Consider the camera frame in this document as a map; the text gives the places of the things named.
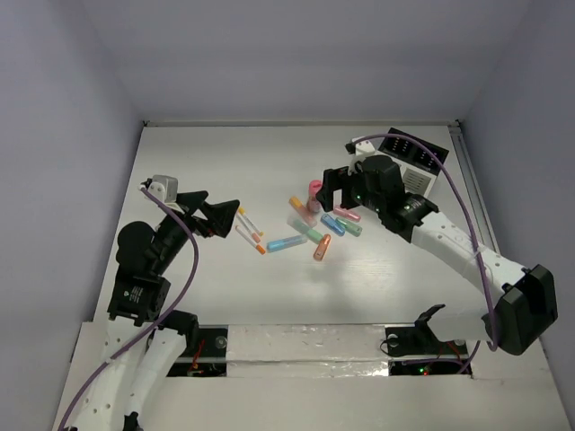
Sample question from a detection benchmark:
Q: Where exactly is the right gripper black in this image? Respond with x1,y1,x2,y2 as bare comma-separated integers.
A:
316,165,385,214

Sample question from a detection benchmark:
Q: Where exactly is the pink correction tape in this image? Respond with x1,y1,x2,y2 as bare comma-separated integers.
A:
333,206,361,222

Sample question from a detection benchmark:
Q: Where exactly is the yellow tip marker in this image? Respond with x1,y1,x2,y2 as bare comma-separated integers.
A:
238,207,264,236

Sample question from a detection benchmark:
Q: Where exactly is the pink glue stick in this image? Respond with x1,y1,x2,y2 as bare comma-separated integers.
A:
306,180,323,214

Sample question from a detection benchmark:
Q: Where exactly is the blue correction tape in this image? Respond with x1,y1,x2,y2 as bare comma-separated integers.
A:
320,214,346,237

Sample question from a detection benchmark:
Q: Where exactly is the green correction tape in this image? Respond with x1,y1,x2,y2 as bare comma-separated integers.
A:
336,217,363,237

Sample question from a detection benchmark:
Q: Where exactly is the orange highlighter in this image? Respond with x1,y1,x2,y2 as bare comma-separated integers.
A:
288,196,316,227

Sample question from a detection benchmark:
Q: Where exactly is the green highlighter clear cap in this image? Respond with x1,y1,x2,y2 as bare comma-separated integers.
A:
287,216,323,244

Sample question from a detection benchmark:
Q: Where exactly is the blue highlighter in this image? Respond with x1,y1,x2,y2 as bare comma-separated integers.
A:
266,234,308,252

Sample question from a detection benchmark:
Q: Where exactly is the orange correction tape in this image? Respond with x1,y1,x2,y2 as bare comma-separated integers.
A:
314,234,332,261

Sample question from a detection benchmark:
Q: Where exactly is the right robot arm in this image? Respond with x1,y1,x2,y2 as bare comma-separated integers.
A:
316,154,558,356

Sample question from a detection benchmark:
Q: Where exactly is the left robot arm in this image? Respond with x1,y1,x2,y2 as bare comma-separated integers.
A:
57,181,240,430

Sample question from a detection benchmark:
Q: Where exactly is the pink tip marker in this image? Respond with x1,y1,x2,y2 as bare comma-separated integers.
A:
236,215,261,243

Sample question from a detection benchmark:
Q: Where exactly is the black and white organizer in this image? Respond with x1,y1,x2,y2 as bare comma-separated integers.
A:
378,137,441,198

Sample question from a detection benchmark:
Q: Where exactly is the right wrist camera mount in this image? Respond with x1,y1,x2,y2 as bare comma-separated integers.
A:
345,136,376,156

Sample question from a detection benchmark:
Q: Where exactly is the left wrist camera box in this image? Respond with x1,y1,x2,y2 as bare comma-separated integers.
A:
147,175,178,205

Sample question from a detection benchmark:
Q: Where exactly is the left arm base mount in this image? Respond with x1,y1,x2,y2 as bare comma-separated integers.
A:
167,326,228,378

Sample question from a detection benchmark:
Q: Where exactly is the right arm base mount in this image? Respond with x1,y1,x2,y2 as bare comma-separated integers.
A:
379,304,469,377

